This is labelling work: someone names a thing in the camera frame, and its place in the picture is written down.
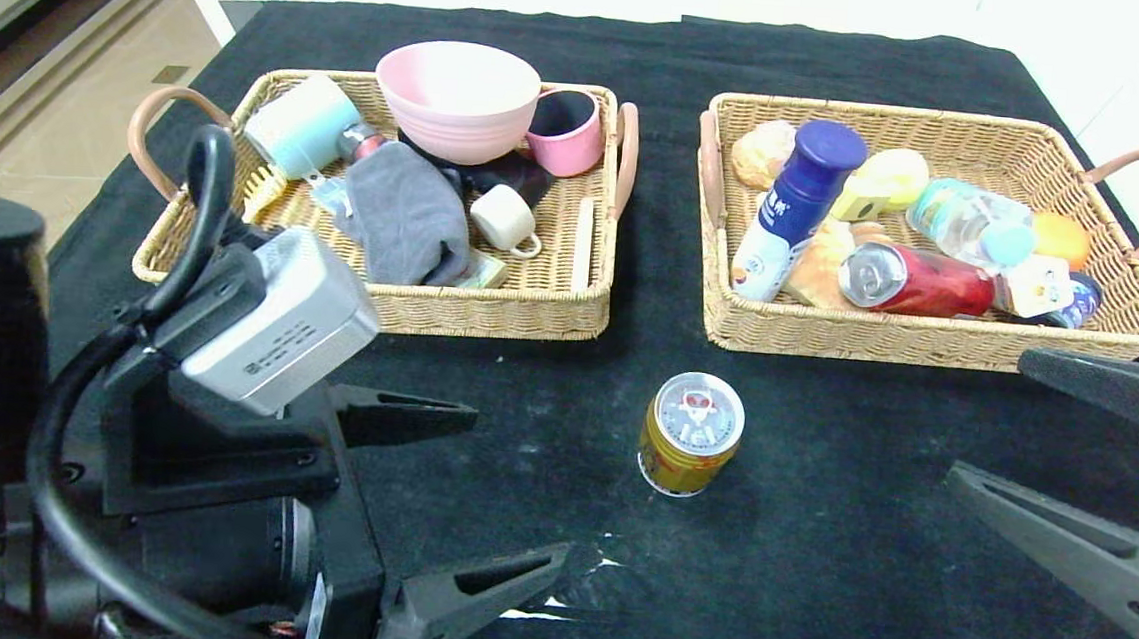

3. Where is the small cream cup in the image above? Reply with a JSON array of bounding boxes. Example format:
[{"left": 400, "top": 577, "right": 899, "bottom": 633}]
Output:
[{"left": 466, "top": 181, "right": 547, "bottom": 259}]

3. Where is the black cosmetic tube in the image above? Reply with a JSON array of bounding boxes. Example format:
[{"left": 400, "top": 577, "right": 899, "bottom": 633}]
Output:
[{"left": 338, "top": 121, "right": 390, "bottom": 165}]

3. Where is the light blue cup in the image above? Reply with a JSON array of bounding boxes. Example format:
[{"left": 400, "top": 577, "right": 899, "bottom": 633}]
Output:
[{"left": 240, "top": 67, "right": 365, "bottom": 184}]

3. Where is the yellow round fruit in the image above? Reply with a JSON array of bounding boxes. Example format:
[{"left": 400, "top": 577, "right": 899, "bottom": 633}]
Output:
[{"left": 853, "top": 145, "right": 932, "bottom": 213}]

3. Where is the small yellow eraser block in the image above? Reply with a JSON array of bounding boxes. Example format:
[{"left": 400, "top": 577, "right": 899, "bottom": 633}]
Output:
[{"left": 830, "top": 173, "right": 893, "bottom": 226}]

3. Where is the brown round bun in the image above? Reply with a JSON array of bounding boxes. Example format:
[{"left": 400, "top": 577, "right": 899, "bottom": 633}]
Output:
[{"left": 728, "top": 116, "right": 798, "bottom": 193}]

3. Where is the pink mug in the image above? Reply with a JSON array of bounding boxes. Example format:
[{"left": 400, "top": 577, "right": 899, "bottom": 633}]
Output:
[{"left": 523, "top": 85, "right": 610, "bottom": 180}]

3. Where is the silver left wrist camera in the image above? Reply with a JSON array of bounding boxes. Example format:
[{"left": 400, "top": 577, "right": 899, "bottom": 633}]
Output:
[{"left": 177, "top": 220, "right": 388, "bottom": 425}]

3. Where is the gold red drink can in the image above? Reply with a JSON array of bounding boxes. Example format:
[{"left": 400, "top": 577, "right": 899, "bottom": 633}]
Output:
[{"left": 635, "top": 369, "right": 749, "bottom": 502}]

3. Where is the golden bread loaf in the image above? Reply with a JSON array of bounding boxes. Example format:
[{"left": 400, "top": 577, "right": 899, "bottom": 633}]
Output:
[{"left": 781, "top": 213, "right": 883, "bottom": 312}]

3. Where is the black pouch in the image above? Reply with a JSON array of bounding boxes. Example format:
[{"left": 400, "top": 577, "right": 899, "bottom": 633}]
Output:
[{"left": 393, "top": 128, "right": 558, "bottom": 209}]

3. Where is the dark blue can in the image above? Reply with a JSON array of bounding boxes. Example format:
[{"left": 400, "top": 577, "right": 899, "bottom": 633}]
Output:
[{"left": 1050, "top": 270, "right": 1103, "bottom": 330}]

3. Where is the black left camera cable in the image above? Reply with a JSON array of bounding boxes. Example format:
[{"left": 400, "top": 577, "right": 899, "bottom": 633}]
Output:
[{"left": 14, "top": 113, "right": 343, "bottom": 639}]

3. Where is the orange fruit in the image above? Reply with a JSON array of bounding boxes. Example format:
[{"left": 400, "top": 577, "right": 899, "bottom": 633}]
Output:
[{"left": 1029, "top": 210, "right": 1096, "bottom": 272}]

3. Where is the clear water bottle blue label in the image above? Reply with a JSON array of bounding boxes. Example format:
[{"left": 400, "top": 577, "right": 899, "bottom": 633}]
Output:
[{"left": 902, "top": 175, "right": 1038, "bottom": 272}]

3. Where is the pink bowl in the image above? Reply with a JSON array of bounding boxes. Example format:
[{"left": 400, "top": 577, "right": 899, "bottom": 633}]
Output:
[{"left": 369, "top": 36, "right": 545, "bottom": 170}]

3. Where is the small white yellow carton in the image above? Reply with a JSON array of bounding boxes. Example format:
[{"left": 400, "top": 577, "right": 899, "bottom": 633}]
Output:
[{"left": 993, "top": 251, "right": 1078, "bottom": 322}]

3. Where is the white marker pen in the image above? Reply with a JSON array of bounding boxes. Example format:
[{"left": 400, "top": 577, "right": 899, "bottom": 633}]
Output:
[{"left": 572, "top": 196, "right": 598, "bottom": 293}]

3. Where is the blue white milk bottle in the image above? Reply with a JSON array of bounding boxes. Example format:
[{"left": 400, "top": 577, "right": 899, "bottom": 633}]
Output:
[{"left": 728, "top": 114, "right": 870, "bottom": 308}]

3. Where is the rectangular wicker basket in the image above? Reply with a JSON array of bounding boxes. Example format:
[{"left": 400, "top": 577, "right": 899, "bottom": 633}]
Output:
[
  {"left": 683, "top": 89, "right": 1139, "bottom": 381},
  {"left": 115, "top": 51, "right": 644, "bottom": 350}
]

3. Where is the yellow green brush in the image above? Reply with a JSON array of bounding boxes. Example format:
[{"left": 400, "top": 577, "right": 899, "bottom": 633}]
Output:
[{"left": 238, "top": 162, "right": 292, "bottom": 229}]

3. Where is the green white card box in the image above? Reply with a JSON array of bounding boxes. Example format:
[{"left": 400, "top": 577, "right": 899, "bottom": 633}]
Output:
[{"left": 451, "top": 248, "right": 511, "bottom": 291}]

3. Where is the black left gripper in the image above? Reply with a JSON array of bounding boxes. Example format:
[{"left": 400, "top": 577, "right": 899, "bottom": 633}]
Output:
[{"left": 127, "top": 369, "right": 586, "bottom": 639}]

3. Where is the grey towel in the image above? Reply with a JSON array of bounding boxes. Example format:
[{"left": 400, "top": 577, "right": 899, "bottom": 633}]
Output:
[{"left": 329, "top": 137, "right": 479, "bottom": 290}]

